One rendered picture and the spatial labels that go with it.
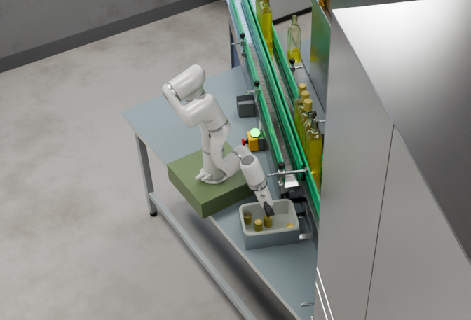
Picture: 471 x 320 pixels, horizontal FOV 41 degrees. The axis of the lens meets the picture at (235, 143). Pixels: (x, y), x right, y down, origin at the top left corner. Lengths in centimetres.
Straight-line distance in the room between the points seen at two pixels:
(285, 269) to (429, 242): 167
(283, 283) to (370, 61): 152
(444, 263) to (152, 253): 288
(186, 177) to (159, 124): 54
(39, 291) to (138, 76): 206
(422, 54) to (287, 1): 444
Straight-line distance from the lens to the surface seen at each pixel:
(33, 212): 403
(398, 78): 103
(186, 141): 310
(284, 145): 285
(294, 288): 246
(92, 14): 547
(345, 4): 253
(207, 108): 229
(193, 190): 271
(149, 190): 366
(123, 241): 371
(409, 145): 90
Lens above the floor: 270
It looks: 39 degrees down
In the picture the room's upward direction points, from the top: 3 degrees counter-clockwise
